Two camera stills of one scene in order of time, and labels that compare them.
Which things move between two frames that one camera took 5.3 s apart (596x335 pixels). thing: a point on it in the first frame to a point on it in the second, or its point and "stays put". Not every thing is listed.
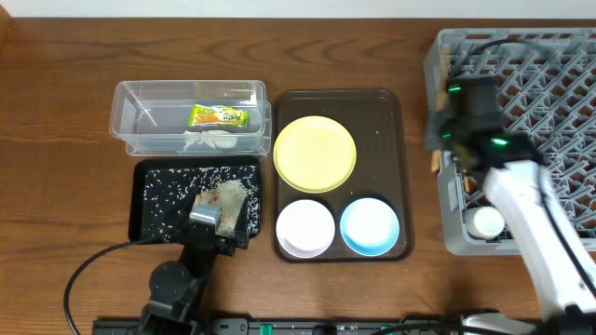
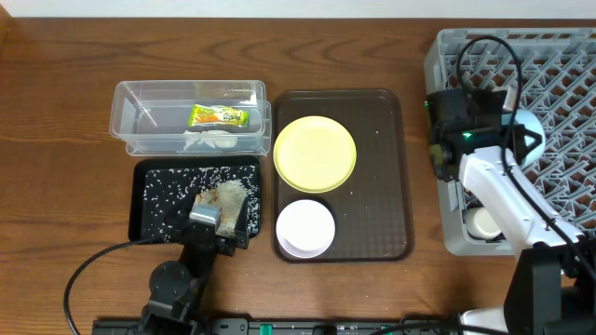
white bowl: x=305 y=228 stays put
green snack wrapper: x=200 y=114 stays put
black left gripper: x=216 y=241 stays put
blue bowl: x=369 y=226 to x=527 y=118
